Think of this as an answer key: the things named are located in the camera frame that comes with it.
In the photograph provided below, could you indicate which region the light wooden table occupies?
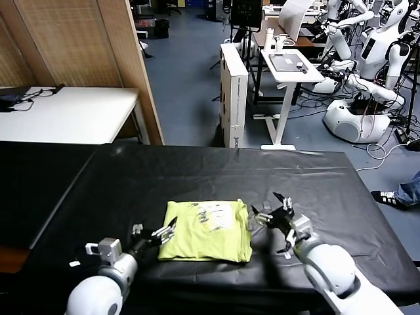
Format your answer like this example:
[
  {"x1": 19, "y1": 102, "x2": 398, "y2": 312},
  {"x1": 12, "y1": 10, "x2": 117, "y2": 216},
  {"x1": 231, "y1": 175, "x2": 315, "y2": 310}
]
[{"x1": 0, "y1": 0, "x2": 165, "y2": 145}]

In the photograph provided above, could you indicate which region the white standing desk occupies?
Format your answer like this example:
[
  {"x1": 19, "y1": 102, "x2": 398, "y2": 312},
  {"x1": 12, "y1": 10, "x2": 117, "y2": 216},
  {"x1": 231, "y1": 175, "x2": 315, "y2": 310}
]
[{"x1": 252, "y1": 49, "x2": 326, "y2": 151}]

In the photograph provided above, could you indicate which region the black cable on table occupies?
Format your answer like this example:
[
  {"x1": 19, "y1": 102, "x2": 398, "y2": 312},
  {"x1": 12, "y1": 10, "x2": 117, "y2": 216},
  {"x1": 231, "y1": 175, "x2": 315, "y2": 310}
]
[{"x1": 9, "y1": 84, "x2": 66, "y2": 112}]

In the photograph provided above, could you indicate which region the black flat device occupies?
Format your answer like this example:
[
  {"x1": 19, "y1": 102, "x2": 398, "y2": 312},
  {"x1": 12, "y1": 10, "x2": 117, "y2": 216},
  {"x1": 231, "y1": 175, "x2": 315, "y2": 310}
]
[{"x1": 0, "y1": 93, "x2": 26, "y2": 114}]

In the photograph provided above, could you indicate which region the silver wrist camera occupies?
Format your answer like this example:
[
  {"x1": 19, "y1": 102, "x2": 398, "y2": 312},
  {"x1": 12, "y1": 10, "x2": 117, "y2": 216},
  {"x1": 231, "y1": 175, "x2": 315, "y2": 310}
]
[
  {"x1": 85, "y1": 238, "x2": 122, "y2": 264},
  {"x1": 290, "y1": 215, "x2": 312, "y2": 241}
]

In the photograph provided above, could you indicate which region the white power strip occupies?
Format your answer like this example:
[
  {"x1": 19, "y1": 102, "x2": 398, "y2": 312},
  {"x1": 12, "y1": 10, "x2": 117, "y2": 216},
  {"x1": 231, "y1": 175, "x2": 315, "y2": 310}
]
[{"x1": 395, "y1": 127, "x2": 420, "y2": 150}]

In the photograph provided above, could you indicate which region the blue jeans leg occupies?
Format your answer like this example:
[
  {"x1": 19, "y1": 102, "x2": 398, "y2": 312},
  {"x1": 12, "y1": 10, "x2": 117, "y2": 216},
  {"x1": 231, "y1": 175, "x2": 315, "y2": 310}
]
[{"x1": 393, "y1": 172, "x2": 420, "y2": 207}]

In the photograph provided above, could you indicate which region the yellow-green t-shirt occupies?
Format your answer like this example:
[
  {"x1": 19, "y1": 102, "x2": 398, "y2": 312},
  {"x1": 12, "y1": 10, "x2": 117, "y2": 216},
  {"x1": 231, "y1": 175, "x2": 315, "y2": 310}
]
[{"x1": 157, "y1": 199, "x2": 253, "y2": 263}]

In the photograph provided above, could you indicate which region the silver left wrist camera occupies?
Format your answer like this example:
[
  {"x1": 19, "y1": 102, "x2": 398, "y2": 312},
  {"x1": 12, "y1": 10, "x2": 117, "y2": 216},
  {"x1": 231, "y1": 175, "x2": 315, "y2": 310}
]
[{"x1": 85, "y1": 238, "x2": 122, "y2": 264}]

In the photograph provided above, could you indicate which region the narrow black table cover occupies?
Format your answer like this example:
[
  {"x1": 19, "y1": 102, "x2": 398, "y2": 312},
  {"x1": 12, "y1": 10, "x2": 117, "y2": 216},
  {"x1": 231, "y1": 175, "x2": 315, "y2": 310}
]
[{"x1": 0, "y1": 140, "x2": 99, "y2": 250}]

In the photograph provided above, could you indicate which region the white humanoid robot wheeled base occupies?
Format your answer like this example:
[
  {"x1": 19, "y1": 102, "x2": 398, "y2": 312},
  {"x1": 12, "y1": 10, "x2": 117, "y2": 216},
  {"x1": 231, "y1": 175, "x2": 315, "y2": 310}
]
[{"x1": 311, "y1": 0, "x2": 414, "y2": 144}]

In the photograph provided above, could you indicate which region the white leaning board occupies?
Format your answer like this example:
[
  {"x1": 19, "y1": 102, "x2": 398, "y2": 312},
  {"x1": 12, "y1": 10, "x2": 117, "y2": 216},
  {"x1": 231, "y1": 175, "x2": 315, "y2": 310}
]
[{"x1": 278, "y1": 0, "x2": 314, "y2": 42}]

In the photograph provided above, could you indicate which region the white rectangular table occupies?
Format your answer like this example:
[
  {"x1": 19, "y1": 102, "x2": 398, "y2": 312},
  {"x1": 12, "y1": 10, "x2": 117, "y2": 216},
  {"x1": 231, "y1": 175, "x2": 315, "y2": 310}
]
[{"x1": 0, "y1": 85, "x2": 152, "y2": 145}]

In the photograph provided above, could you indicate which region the large black table cover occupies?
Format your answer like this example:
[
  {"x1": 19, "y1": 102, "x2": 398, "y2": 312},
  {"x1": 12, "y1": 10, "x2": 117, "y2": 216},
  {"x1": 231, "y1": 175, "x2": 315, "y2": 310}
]
[{"x1": 22, "y1": 144, "x2": 416, "y2": 315}]

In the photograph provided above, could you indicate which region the white floor cable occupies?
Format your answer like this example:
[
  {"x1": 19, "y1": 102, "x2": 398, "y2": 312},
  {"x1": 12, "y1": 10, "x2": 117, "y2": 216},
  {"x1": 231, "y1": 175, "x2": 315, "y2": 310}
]
[{"x1": 356, "y1": 142, "x2": 411, "y2": 171}]

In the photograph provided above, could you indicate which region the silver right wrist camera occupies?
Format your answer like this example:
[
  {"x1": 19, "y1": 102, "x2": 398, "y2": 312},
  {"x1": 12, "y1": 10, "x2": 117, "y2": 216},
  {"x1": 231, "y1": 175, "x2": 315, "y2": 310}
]
[{"x1": 290, "y1": 215, "x2": 312, "y2": 241}]

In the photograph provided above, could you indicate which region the black rolling case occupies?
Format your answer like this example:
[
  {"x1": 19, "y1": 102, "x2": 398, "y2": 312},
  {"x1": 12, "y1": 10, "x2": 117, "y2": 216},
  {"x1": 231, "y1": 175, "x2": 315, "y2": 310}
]
[{"x1": 154, "y1": 18, "x2": 170, "y2": 39}]

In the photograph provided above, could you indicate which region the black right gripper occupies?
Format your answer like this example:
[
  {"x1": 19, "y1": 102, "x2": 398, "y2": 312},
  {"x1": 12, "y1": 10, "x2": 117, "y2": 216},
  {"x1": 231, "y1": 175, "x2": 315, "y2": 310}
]
[{"x1": 251, "y1": 192, "x2": 296, "y2": 231}]

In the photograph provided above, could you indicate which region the tall white cardboard box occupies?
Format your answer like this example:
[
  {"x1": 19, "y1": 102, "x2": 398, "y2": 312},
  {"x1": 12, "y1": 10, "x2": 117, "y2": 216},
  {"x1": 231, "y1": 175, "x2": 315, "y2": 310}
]
[{"x1": 219, "y1": 42, "x2": 249, "y2": 148}]

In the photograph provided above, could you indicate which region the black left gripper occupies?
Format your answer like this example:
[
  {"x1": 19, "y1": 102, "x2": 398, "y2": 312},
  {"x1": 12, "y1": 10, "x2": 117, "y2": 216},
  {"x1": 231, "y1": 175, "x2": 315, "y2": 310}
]
[{"x1": 129, "y1": 217, "x2": 179, "y2": 260}]

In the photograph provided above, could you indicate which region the grey closed laptop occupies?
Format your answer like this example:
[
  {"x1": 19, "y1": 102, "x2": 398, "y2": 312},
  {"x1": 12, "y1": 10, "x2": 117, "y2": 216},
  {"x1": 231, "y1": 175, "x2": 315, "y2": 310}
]
[{"x1": 268, "y1": 53, "x2": 309, "y2": 73}]

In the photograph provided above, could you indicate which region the black monitor on stand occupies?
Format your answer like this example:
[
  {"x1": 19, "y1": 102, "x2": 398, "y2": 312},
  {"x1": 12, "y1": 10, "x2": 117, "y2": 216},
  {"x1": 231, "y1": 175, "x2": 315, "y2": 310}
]
[{"x1": 229, "y1": 0, "x2": 263, "y2": 43}]

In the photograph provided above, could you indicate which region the black white sneaker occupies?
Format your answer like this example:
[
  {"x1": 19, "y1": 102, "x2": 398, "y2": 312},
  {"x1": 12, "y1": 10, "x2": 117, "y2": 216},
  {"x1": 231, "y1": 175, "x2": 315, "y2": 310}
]
[{"x1": 370, "y1": 190, "x2": 398, "y2": 207}]

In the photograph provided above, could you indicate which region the white bottle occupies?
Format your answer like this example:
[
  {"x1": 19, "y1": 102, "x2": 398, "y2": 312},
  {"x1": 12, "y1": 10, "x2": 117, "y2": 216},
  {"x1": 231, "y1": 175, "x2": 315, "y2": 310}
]
[{"x1": 264, "y1": 28, "x2": 275, "y2": 53}]

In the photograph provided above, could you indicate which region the black tripod stand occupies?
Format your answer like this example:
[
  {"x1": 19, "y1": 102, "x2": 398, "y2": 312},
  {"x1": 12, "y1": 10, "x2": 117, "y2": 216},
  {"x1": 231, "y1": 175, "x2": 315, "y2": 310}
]
[{"x1": 404, "y1": 45, "x2": 420, "y2": 135}]

